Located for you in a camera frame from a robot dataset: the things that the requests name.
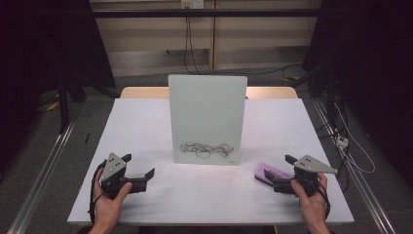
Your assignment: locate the dark curtain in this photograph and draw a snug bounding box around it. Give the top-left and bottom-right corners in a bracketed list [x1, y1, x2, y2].
[301, 0, 413, 186]
[0, 0, 117, 183]

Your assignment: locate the white table sheet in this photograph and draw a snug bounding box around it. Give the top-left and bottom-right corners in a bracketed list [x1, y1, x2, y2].
[66, 97, 356, 226]

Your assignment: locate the white wall socket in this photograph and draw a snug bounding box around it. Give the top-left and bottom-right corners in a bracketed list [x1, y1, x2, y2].
[180, 0, 206, 10]

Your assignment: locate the black metal stand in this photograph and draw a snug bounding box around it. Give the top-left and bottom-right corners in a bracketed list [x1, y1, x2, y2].
[288, 62, 340, 137]
[56, 73, 88, 135]

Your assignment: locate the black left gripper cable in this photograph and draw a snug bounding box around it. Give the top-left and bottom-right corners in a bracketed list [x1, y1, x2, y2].
[88, 160, 109, 225]

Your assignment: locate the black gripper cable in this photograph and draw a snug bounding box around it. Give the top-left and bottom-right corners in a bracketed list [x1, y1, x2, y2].
[88, 160, 109, 225]
[301, 177, 332, 219]

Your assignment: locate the person's left hand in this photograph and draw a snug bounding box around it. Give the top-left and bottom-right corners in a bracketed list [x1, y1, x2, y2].
[92, 167, 133, 230]

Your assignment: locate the white floor cable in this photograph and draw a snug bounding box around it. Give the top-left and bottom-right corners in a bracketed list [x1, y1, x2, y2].
[333, 101, 377, 175]

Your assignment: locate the black horizontal bar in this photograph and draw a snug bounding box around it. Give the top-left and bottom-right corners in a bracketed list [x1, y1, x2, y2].
[90, 8, 329, 19]

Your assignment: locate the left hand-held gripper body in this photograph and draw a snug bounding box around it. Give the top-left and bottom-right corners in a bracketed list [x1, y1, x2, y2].
[98, 152, 131, 200]

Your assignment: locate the black wall cable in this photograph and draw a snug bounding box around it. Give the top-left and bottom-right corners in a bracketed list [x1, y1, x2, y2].
[166, 16, 304, 76]

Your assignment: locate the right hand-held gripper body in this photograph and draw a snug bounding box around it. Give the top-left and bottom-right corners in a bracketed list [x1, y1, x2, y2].
[291, 154, 339, 198]

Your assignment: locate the person's right hand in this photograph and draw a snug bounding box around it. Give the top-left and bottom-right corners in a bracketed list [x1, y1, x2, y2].
[289, 172, 331, 230]

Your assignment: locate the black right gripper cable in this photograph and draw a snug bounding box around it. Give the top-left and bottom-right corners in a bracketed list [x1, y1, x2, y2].
[301, 177, 332, 219]

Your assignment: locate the pale glass whiteboard with stand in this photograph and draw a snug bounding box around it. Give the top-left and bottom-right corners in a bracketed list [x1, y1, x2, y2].
[168, 73, 248, 167]

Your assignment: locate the purple and black eraser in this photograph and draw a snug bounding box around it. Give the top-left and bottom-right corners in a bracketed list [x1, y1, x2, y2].
[253, 162, 294, 187]

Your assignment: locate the metal floor rail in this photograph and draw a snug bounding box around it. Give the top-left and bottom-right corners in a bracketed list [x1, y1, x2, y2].
[5, 108, 84, 234]
[311, 97, 397, 234]

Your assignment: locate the wooden table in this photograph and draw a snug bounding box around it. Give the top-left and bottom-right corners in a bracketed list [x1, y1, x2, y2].
[120, 86, 299, 99]

